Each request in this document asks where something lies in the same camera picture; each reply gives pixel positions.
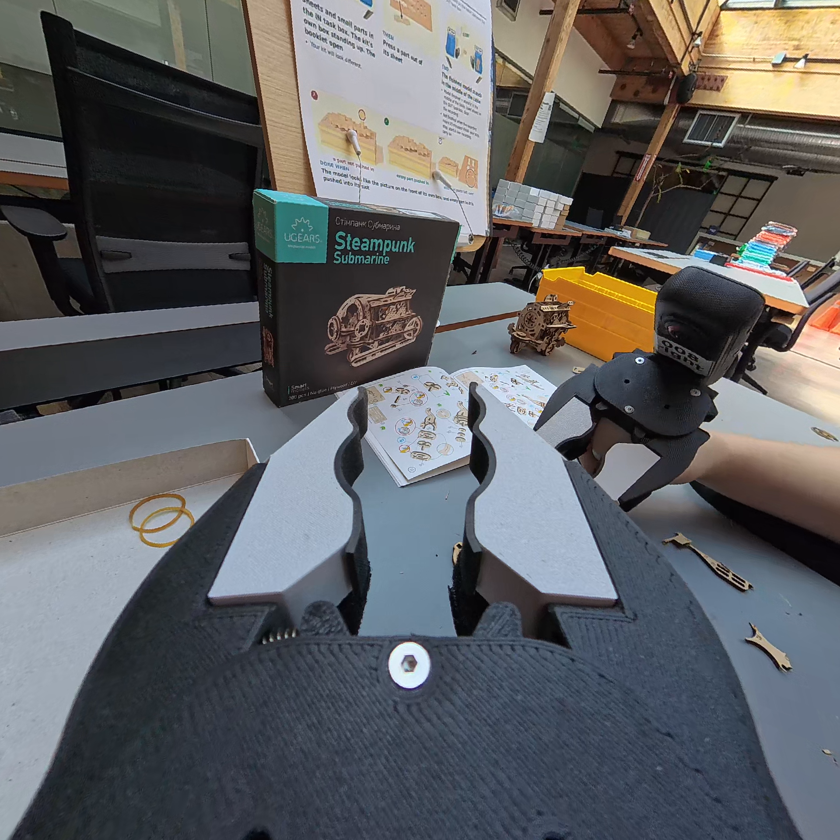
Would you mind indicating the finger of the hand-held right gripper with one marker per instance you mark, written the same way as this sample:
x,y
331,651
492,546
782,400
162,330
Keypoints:
x,y
574,426
630,469

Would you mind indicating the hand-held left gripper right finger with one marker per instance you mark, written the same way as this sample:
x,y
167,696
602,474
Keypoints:
x,y
531,518

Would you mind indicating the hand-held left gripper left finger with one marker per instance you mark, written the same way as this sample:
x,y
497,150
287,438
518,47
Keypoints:
x,y
289,525

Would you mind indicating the person's right forearm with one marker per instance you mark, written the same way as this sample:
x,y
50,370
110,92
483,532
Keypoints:
x,y
768,472

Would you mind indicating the partly built wooden model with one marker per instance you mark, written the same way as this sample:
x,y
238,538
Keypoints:
x,y
541,325

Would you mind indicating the long wooden model part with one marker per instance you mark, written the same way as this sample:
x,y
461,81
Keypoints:
x,y
712,564

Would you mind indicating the round wooden model part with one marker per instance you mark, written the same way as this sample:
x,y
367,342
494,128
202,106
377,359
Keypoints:
x,y
825,434

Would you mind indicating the forked wooden model part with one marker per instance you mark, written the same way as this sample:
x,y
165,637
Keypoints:
x,y
768,648

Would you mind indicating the dark model kit box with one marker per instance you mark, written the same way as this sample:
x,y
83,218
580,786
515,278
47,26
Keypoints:
x,y
354,308

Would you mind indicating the person's right hand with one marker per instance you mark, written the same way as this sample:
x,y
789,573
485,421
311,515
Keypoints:
x,y
596,449

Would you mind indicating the yellow rubber band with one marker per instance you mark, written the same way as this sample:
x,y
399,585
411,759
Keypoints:
x,y
134,508
187,528

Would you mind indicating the yellow plastic bin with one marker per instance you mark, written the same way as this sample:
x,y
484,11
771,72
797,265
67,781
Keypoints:
x,y
610,308

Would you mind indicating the white background table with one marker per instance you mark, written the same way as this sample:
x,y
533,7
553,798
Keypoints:
x,y
656,259

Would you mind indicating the open instruction booklet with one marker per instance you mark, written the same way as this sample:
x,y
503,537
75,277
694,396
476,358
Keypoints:
x,y
420,426

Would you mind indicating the orange object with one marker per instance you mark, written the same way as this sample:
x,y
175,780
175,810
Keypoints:
x,y
827,325

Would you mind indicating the stack of colourful packets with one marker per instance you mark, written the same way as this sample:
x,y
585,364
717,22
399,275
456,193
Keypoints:
x,y
768,246

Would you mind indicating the wooden background desk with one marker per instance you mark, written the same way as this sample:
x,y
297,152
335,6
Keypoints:
x,y
544,234

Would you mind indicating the shallow cardboard tray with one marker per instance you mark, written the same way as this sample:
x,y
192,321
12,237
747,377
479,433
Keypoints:
x,y
98,479

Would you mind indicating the thin potted plant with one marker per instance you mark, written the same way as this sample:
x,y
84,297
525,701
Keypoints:
x,y
669,190

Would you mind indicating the black grid window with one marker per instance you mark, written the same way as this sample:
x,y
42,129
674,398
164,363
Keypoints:
x,y
738,203

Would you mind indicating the stack of white boxes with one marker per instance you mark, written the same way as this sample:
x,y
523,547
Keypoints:
x,y
531,203

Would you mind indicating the white paper notice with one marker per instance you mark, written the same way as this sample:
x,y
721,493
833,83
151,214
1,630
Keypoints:
x,y
541,118

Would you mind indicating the black hanging speaker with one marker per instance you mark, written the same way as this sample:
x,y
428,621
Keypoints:
x,y
686,88

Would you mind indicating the black mesh office chair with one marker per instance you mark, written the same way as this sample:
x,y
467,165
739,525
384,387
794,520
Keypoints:
x,y
164,177

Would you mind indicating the white instruction poster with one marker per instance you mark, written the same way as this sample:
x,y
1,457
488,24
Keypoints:
x,y
394,98

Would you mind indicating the wooden display board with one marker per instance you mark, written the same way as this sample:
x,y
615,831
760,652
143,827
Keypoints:
x,y
279,118

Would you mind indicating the slim wooden post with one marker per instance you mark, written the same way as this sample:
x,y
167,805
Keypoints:
x,y
646,157

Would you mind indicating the wall air vent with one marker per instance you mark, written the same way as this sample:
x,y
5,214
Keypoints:
x,y
713,128

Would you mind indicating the grey ventilation duct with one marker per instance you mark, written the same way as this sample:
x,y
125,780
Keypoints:
x,y
787,141

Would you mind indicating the thick wooden post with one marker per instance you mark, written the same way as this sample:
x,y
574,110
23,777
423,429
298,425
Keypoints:
x,y
544,85

